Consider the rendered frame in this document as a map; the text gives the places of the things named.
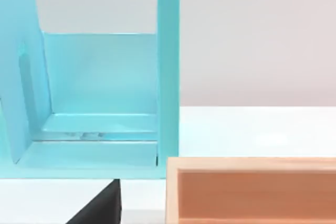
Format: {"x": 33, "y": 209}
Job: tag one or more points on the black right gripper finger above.
{"x": 106, "y": 205}

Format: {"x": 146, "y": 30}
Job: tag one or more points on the light blue rack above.
{"x": 99, "y": 82}

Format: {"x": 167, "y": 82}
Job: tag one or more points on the shallow salmon-coloured box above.
{"x": 252, "y": 192}

